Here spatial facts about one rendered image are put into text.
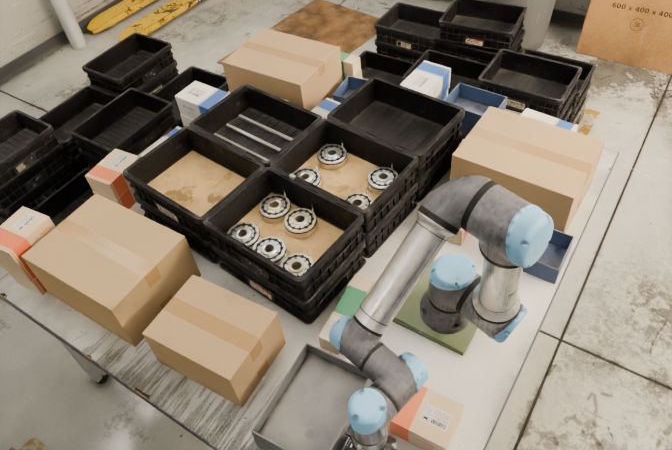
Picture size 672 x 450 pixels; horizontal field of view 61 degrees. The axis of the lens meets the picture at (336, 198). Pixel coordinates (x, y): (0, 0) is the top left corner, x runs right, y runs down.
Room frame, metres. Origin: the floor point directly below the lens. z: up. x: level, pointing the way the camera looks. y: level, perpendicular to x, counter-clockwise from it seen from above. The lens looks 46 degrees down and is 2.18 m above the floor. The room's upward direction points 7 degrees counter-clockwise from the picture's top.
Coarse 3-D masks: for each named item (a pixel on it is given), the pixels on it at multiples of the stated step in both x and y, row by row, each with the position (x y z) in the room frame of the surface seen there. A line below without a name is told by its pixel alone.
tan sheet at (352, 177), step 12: (312, 156) 1.54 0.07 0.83; (348, 156) 1.52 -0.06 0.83; (348, 168) 1.45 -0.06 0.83; (360, 168) 1.45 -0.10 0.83; (372, 168) 1.44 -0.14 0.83; (324, 180) 1.41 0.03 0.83; (336, 180) 1.40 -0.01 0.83; (348, 180) 1.39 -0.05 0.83; (360, 180) 1.39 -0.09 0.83; (336, 192) 1.34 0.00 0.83; (348, 192) 1.34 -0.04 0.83; (372, 192) 1.32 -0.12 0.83
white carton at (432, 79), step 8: (424, 64) 1.95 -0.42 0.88; (432, 64) 1.95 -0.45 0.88; (416, 72) 1.91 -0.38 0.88; (424, 72) 1.90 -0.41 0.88; (432, 72) 1.89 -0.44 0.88; (440, 72) 1.89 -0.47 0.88; (448, 72) 1.89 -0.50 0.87; (408, 80) 1.86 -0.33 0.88; (416, 80) 1.85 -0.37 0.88; (424, 80) 1.85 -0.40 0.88; (432, 80) 1.84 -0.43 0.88; (440, 80) 1.84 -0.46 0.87; (448, 80) 1.89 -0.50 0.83; (416, 88) 1.80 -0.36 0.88; (424, 88) 1.79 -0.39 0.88; (432, 88) 1.79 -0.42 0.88; (440, 88) 1.84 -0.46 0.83; (432, 96) 1.80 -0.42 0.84; (440, 96) 1.85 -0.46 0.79
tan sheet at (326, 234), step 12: (252, 216) 1.28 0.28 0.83; (264, 228) 1.22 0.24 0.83; (276, 228) 1.22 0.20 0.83; (324, 228) 1.19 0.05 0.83; (336, 228) 1.19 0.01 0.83; (288, 240) 1.16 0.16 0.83; (300, 240) 1.16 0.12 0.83; (312, 240) 1.15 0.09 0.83; (324, 240) 1.14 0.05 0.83; (288, 252) 1.11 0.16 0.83; (300, 252) 1.11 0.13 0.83; (312, 252) 1.10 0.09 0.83
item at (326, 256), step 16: (256, 176) 1.36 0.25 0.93; (288, 176) 1.34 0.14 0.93; (240, 192) 1.30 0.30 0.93; (320, 192) 1.25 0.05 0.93; (352, 208) 1.17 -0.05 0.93; (208, 224) 1.18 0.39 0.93; (352, 224) 1.11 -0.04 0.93; (224, 240) 1.12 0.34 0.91; (336, 240) 1.05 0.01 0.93; (256, 256) 1.03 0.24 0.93; (320, 256) 1.00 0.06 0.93; (288, 272) 0.96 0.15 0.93
